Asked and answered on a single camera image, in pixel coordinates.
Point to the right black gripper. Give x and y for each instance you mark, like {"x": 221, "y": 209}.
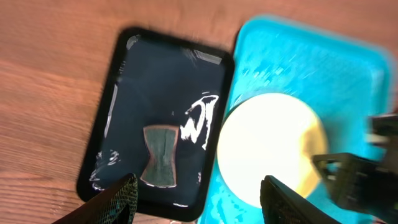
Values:
{"x": 363, "y": 185}

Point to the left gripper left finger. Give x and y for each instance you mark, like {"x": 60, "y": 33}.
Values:
{"x": 115, "y": 205}

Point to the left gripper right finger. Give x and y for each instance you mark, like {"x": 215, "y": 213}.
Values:
{"x": 282, "y": 205}

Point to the yellow-green plate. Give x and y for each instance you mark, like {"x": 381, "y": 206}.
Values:
{"x": 270, "y": 134}

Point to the dark sponge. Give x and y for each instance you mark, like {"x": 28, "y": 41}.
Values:
{"x": 161, "y": 142}

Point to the black plastic tray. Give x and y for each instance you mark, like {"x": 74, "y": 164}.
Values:
{"x": 157, "y": 79}

